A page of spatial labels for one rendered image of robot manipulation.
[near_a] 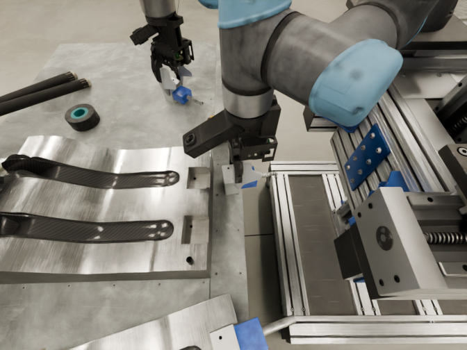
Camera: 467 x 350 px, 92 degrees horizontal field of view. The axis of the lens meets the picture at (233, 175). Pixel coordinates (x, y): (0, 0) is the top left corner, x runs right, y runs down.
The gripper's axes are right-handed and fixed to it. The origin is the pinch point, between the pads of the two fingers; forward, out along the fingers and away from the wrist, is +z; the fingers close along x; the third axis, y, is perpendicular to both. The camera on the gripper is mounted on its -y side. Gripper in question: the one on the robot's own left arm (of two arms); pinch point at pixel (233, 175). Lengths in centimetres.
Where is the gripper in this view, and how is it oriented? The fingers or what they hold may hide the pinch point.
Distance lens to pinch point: 51.5
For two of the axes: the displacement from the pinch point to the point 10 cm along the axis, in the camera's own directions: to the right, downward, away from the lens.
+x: -1.7, -8.3, 5.3
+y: 9.9, -1.4, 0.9
